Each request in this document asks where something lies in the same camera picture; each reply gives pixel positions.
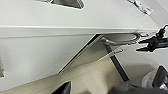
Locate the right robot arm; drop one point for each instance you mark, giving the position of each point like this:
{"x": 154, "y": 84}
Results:
{"x": 158, "y": 81}

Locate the stainless steel dishwasher door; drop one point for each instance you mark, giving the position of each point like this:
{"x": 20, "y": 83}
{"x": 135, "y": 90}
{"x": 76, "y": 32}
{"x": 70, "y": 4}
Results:
{"x": 87, "y": 55}

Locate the white sink base cabinet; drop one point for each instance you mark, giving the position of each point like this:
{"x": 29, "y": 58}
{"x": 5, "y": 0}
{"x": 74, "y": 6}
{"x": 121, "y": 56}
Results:
{"x": 33, "y": 58}

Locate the steel sink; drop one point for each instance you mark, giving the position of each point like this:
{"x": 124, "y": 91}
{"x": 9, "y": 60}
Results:
{"x": 68, "y": 3}

